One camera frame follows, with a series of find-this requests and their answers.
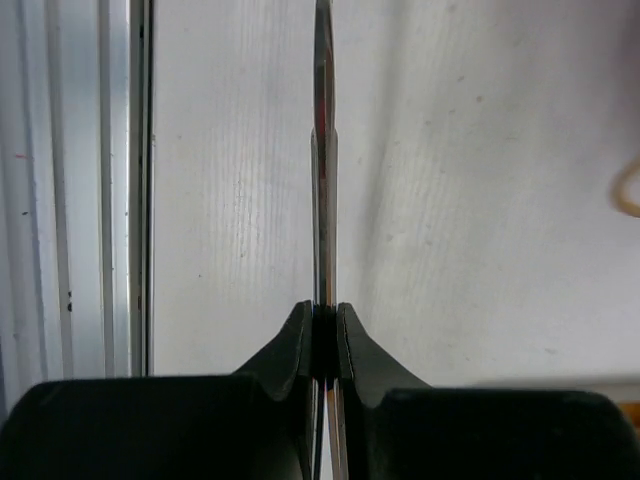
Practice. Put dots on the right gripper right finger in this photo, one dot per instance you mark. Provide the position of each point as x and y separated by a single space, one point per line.
363 363

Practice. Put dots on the red paper bag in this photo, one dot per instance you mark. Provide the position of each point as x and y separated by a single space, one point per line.
620 192

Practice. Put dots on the aluminium rail frame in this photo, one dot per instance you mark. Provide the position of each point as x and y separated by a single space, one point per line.
75 166

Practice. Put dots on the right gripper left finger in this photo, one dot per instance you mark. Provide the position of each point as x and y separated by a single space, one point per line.
287 357

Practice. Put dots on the steel tongs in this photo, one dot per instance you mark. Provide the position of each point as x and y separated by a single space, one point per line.
324 199

